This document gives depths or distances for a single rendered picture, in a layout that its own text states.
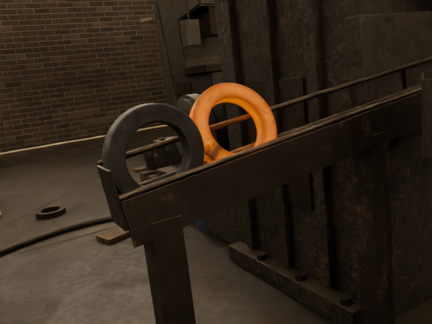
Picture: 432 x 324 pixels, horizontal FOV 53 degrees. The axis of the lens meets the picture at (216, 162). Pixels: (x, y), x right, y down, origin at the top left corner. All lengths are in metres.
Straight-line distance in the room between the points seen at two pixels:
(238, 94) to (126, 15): 6.43
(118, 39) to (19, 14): 1.42
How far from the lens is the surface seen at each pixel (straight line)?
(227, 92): 0.90
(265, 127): 0.91
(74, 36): 7.01
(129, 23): 7.28
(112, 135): 0.75
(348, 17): 1.22
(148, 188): 0.75
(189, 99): 2.22
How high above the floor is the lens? 0.77
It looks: 11 degrees down
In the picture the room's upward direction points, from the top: 7 degrees counter-clockwise
